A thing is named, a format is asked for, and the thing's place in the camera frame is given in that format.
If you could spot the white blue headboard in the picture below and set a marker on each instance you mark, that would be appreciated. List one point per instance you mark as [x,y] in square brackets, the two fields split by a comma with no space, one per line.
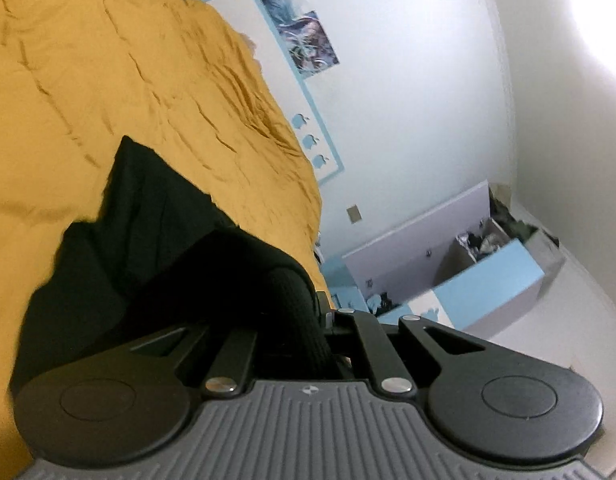
[285,84]

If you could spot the wall socket plate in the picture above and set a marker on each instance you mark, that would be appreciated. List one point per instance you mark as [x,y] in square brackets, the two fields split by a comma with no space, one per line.
[354,214]

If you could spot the blue white nightstand cabinet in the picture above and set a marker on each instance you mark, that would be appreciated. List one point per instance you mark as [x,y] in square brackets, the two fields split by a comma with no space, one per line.
[467,264]

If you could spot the yellow bed sheet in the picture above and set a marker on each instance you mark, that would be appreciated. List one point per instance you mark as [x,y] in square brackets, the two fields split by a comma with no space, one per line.
[76,76]

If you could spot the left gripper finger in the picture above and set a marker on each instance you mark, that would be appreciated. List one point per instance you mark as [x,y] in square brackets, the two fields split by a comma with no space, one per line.
[333,320]

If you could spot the black garment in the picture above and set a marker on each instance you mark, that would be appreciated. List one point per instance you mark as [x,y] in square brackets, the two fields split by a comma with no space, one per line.
[162,255]

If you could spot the anime poster strip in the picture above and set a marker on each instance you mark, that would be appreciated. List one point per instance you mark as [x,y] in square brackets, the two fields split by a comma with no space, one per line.
[302,35]

